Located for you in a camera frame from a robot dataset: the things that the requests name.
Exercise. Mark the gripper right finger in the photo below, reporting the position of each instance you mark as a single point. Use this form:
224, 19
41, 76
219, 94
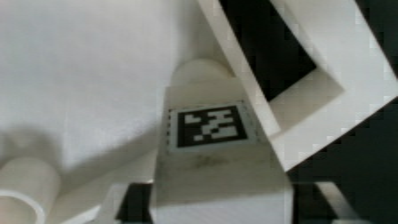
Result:
320, 205

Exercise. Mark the white right fence piece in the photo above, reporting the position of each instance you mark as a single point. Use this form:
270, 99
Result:
347, 88

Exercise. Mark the white table leg with tag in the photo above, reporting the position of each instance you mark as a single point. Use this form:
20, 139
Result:
221, 184

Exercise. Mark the white square tabletop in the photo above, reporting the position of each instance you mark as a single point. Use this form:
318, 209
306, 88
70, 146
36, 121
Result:
89, 54

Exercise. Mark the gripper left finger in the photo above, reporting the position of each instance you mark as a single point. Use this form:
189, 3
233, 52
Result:
125, 207

